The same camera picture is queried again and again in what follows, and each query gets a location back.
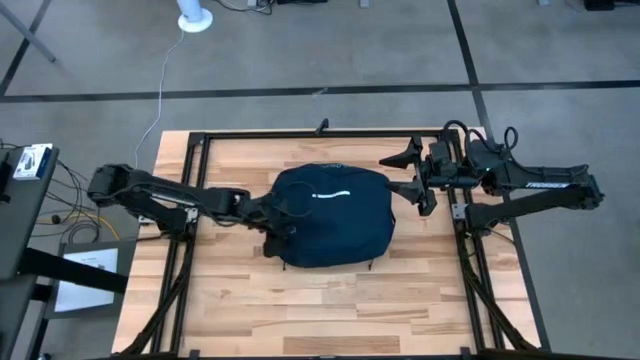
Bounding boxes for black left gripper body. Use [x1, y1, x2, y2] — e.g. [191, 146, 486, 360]
[248, 192, 289, 259]

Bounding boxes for yellow floor cable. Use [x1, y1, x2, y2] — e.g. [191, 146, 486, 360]
[35, 211, 121, 242]

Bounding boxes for white pedestal tower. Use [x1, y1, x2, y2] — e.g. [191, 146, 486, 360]
[175, 0, 215, 34]

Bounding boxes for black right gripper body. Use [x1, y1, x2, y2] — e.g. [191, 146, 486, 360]
[410, 137, 454, 218]

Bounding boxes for black support beam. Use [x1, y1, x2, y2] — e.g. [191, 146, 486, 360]
[18, 246, 130, 295]

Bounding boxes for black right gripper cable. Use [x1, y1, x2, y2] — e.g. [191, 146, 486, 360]
[441, 119, 520, 166]

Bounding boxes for black desk device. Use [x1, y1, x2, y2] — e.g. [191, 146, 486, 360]
[0, 149, 14, 204]

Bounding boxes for grey monitor with white screen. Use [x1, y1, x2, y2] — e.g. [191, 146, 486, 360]
[43, 238, 137, 320]

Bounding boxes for navy blue backpack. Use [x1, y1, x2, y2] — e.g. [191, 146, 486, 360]
[269, 162, 397, 270]

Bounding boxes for grey metal leg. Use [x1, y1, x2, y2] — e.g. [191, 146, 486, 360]
[0, 0, 57, 64]

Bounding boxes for grey coiled floor cable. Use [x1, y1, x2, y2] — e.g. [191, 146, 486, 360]
[67, 221, 102, 245]

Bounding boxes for dark grey side desk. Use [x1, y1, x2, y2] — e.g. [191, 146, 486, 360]
[0, 143, 61, 281]

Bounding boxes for small white blue box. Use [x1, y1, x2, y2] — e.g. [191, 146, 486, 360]
[12, 142, 54, 182]

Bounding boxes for black floor cable bundle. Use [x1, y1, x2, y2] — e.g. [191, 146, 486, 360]
[47, 158, 104, 221]

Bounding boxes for black aluminium table frame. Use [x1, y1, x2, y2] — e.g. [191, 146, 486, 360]
[117, 128, 551, 360]

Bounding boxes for white floor cable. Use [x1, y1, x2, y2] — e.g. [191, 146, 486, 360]
[133, 28, 187, 170]

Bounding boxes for black tangled power cables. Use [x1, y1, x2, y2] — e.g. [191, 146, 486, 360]
[214, 0, 275, 15]

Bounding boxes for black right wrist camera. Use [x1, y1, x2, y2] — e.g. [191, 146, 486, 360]
[428, 141, 452, 164]

